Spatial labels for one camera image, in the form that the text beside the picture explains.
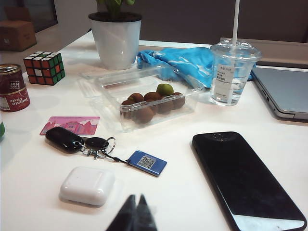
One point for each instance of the white drinking straw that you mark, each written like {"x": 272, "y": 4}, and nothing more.
{"x": 235, "y": 24}

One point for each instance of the blue QR code tag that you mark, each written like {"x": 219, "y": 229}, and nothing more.
{"x": 146, "y": 163}

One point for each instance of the green leafy plant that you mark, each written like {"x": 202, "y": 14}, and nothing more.
{"x": 113, "y": 7}

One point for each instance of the brown desk partition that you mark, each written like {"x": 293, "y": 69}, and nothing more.
{"x": 192, "y": 19}

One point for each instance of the blue patterned cloth bag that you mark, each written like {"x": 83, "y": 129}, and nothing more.
{"x": 187, "y": 62}

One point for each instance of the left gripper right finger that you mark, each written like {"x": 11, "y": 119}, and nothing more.
{"x": 145, "y": 216}

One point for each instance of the clear plastic fruit container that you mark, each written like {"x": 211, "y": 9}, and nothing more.
{"x": 108, "y": 113}

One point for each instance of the white plant pot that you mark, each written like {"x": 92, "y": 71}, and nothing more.
{"x": 115, "y": 45}

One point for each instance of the round black key fob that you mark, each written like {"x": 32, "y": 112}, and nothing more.
{"x": 96, "y": 143}

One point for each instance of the brown cardboard box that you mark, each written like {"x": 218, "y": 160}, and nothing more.
{"x": 16, "y": 36}

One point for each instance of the black smartphone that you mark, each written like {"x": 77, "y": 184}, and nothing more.
{"x": 240, "y": 183}

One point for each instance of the red tomato paste can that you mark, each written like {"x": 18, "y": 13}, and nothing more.
{"x": 14, "y": 91}

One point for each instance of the black car key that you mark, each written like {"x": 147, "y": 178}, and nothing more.
{"x": 62, "y": 139}

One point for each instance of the clear plastic lidded cup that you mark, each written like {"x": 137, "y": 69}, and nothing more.
{"x": 226, "y": 81}

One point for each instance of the pink printed card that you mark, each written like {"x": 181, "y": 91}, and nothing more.
{"x": 79, "y": 125}

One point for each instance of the green round object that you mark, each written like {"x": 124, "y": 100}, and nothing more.
{"x": 2, "y": 131}

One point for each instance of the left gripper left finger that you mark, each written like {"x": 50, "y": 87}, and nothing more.
{"x": 125, "y": 216}

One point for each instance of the white earbud case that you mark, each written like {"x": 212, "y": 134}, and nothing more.
{"x": 86, "y": 185}

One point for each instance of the silver Dell laptop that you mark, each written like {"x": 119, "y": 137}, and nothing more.
{"x": 288, "y": 91}

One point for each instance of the brown kiwi fruit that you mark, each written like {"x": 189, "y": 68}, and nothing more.
{"x": 126, "y": 106}
{"x": 136, "y": 97}
{"x": 179, "y": 101}
{"x": 164, "y": 108}
{"x": 143, "y": 115}
{"x": 152, "y": 96}

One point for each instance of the black Rubik's cube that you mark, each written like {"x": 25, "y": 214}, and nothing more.
{"x": 43, "y": 67}

